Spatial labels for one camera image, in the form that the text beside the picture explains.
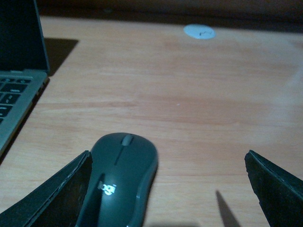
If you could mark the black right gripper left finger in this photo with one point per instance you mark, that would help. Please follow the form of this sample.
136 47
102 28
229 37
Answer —
55 203

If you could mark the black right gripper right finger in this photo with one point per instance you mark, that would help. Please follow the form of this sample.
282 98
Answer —
280 193

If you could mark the dark grey Logitech mouse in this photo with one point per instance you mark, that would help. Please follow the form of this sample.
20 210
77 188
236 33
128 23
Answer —
123 169

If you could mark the grey open laptop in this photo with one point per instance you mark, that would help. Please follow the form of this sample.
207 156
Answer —
24 64

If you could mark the white round cable grommet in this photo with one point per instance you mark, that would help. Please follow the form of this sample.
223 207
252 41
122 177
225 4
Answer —
198 31

